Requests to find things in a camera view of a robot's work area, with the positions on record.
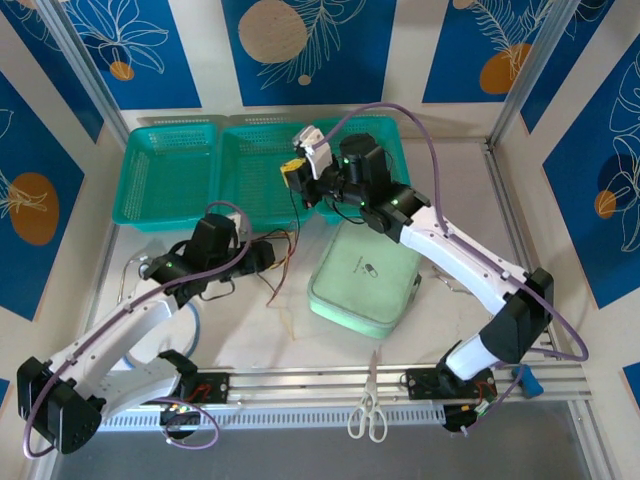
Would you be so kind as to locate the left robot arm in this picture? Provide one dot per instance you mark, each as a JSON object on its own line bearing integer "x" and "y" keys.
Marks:
{"x": 110, "y": 330}

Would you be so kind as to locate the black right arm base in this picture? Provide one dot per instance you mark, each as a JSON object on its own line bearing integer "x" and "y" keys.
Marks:
{"x": 422, "y": 384}

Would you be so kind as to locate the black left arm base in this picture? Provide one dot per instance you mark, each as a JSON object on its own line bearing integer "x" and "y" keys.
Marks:
{"x": 210, "y": 387}

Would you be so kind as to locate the teal plastic basket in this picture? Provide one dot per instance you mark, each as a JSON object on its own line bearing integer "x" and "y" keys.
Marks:
{"x": 385, "y": 127}
{"x": 255, "y": 175}
{"x": 165, "y": 175}

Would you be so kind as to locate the clear plastic piece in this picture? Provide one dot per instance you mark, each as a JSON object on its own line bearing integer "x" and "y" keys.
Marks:
{"x": 142, "y": 260}

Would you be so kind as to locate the mint green zipper pouch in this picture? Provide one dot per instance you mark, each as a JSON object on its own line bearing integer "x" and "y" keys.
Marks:
{"x": 350, "y": 290}

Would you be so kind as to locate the metal forceps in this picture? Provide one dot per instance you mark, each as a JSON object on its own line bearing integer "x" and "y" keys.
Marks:
{"x": 450, "y": 282}

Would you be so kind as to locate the blue clamp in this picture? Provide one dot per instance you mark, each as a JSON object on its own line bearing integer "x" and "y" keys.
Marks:
{"x": 528, "y": 381}

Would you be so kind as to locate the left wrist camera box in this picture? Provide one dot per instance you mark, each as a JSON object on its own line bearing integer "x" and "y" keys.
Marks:
{"x": 240, "y": 222}

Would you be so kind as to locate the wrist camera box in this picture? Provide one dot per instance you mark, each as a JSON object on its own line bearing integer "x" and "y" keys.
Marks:
{"x": 240, "y": 222}
{"x": 315, "y": 150}

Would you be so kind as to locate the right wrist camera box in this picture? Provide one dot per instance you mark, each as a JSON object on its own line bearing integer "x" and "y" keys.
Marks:
{"x": 315, "y": 150}

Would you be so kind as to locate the aluminium rail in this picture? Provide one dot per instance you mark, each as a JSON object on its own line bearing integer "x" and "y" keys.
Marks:
{"x": 310, "y": 380}

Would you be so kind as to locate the aluminium frame post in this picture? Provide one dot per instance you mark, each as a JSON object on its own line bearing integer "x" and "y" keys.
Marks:
{"x": 85, "y": 75}
{"x": 530, "y": 75}

